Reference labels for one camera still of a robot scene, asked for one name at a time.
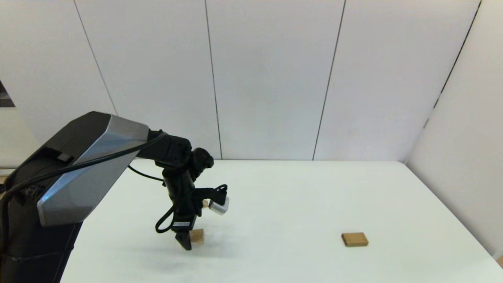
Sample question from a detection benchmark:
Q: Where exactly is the rectangular wooden building block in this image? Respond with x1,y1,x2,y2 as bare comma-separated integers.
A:
341,232,369,247

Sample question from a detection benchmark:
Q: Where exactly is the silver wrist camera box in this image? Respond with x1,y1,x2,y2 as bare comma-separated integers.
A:
209,197,230,215

